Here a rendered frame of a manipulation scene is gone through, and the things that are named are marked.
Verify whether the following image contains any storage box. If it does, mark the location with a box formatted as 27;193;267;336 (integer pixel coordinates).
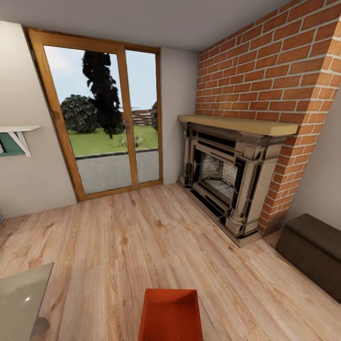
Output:
138;289;203;341

